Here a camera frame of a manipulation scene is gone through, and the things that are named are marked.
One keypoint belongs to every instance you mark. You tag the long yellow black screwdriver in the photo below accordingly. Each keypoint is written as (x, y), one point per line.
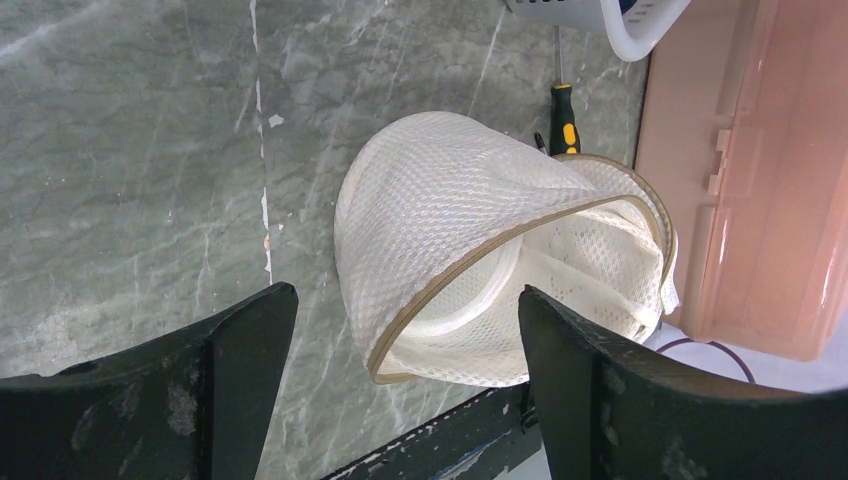
(540, 143)

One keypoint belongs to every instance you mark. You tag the white mesh laundry bag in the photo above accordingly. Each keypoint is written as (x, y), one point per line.
(441, 222)

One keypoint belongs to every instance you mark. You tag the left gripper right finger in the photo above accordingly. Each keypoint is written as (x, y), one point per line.
(610, 408)

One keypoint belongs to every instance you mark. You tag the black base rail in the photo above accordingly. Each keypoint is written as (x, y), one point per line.
(484, 437)

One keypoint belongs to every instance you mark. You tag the navy blue bra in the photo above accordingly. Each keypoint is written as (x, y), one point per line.
(635, 7)

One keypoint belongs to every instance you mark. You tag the black yellow short screwdriver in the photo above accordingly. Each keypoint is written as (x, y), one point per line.
(563, 133)

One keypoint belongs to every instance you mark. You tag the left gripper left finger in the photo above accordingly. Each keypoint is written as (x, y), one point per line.
(195, 403)

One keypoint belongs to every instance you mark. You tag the orange translucent storage box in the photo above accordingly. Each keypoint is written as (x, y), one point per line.
(744, 137)

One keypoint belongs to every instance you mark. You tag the white plastic basket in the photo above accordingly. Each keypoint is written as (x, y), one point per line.
(632, 37)

